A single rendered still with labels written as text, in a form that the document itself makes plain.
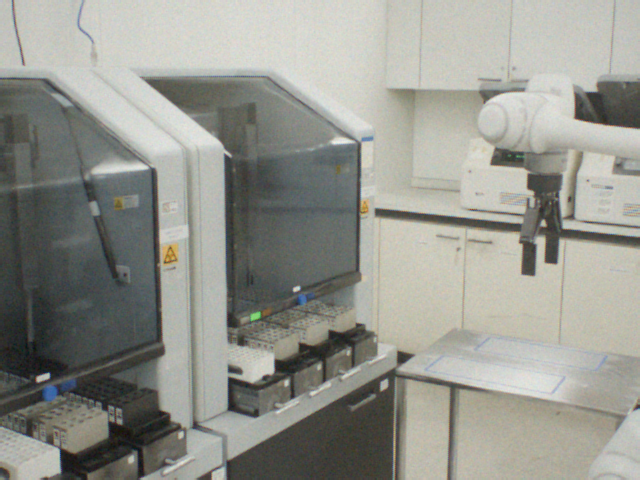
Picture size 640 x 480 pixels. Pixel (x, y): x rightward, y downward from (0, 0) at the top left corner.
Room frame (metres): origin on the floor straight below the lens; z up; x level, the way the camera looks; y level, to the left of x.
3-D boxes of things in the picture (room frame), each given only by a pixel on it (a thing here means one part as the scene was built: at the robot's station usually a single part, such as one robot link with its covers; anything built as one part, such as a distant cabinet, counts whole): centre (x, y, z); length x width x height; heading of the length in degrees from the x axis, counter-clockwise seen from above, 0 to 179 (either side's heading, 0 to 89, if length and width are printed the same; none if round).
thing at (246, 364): (2.26, 0.27, 0.83); 0.30 x 0.10 x 0.06; 55
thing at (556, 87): (1.85, -0.48, 1.54); 0.13 x 0.11 x 0.16; 139
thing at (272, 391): (2.33, 0.38, 0.78); 0.73 x 0.14 x 0.09; 55
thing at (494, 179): (4.46, -1.12, 1.22); 0.62 x 0.56 x 0.64; 143
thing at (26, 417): (1.82, 0.61, 0.85); 0.12 x 0.02 x 0.06; 146
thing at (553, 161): (1.86, -0.49, 1.43); 0.09 x 0.09 x 0.06
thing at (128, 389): (1.91, 0.47, 0.85); 0.12 x 0.02 x 0.06; 146
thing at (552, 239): (1.91, -0.53, 1.22); 0.03 x 0.01 x 0.07; 55
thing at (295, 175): (2.52, 0.25, 1.28); 0.61 x 0.51 x 0.63; 145
